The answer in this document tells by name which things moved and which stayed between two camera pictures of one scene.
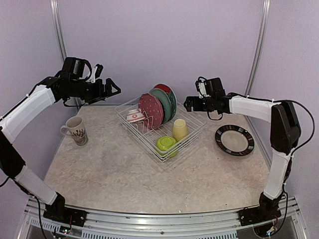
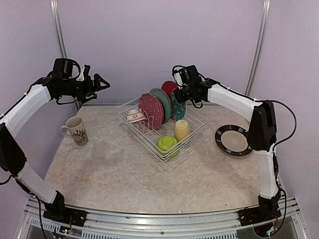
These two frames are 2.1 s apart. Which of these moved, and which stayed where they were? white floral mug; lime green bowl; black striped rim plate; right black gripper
Moved: right black gripper
Stayed: white floral mug; black striped rim plate; lime green bowl
